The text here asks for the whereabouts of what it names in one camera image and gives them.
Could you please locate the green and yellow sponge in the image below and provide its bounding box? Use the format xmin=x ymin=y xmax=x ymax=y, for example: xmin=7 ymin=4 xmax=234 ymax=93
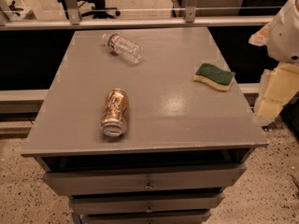
xmin=193 ymin=63 xmax=235 ymax=92

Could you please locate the grey drawer cabinet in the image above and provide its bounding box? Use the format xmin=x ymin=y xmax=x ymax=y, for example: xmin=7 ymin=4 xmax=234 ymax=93
xmin=21 ymin=26 xmax=269 ymax=224

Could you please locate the metal railing frame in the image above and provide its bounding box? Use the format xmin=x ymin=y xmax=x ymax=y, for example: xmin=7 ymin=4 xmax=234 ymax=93
xmin=0 ymin=0 xmax=275 ymax=31

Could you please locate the bottom grey drawer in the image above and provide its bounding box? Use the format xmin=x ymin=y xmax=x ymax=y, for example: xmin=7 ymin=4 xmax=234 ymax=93
xmin=86 ymin=210 xmax=211 ymax=224

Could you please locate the clear plastic water bottle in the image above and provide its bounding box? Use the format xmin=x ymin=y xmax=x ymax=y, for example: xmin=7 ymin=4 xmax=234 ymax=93
xmin=102 ymin=33 xmax=143 ymax=64

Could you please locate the grey drawer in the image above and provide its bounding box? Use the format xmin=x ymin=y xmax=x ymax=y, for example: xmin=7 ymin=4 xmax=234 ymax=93
xmin=70 ymin=193 xmax=224 ymax=215
xmin=86 ymin=210 xmax=211 ymax=224
xmin=43 ymin=163 xmax=246 ymax=196

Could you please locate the crushed gold soda can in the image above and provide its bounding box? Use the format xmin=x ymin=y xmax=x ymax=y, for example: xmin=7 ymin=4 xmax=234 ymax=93
xmin=101 ymin=89 xmax=129 ymax=137

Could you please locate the top grey drawer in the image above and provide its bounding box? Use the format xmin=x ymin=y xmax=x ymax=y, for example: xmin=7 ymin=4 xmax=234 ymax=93
xmin=43 ymin=163 xmax=246 ymax=196

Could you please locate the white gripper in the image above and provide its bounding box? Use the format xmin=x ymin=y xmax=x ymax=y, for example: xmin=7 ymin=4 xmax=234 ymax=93
xmin=249 ymin=0 xmax=299 ymax=126

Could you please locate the middle grey drawer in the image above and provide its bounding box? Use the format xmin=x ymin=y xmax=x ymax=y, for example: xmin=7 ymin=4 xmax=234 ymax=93
xmin=70 ymin=193 xmax=224 ymax=215

